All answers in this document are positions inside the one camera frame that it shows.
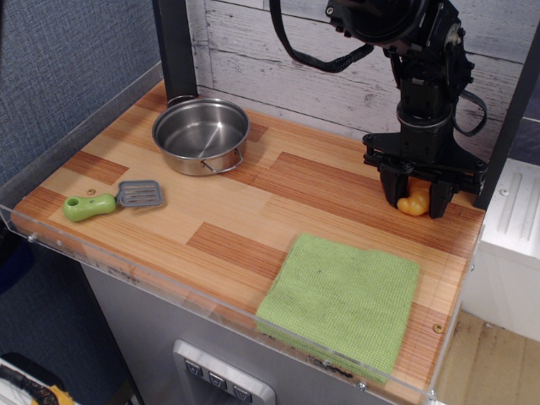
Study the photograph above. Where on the silver dispenser button panel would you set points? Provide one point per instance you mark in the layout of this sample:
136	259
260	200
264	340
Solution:
209	380

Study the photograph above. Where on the dark grey left post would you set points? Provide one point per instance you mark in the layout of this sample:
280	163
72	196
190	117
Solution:
175	47

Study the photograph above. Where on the small stainless steel pot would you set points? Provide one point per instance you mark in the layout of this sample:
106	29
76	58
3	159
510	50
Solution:
202	137

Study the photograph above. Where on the dark grey right post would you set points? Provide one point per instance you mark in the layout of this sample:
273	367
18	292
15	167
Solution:
511	123

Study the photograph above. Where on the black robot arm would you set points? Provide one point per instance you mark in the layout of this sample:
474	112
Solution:
424	42

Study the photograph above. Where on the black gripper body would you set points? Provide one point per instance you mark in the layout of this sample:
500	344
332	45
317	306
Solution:
429	146

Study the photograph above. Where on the green handled grey toy spatula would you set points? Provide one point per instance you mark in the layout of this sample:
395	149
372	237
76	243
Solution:
131	194

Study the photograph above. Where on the white ribbed side unit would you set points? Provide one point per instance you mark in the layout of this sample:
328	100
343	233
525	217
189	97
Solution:
503	286

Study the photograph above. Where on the clear acrylic table guard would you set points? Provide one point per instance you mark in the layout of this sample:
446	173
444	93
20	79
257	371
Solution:
215	244

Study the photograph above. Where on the orange plastic toy croissant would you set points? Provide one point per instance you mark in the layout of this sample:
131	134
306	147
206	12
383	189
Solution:
417	202

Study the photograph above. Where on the grey toy appliance front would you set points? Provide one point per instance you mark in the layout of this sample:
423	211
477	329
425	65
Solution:
145	328

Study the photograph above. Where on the dark grey post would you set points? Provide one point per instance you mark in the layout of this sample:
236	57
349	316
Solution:
511	123
175	47

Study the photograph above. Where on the green folded cloth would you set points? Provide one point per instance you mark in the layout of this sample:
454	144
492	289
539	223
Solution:
341	304

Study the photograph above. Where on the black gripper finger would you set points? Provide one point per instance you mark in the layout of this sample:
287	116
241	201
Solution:
440	195
394	181

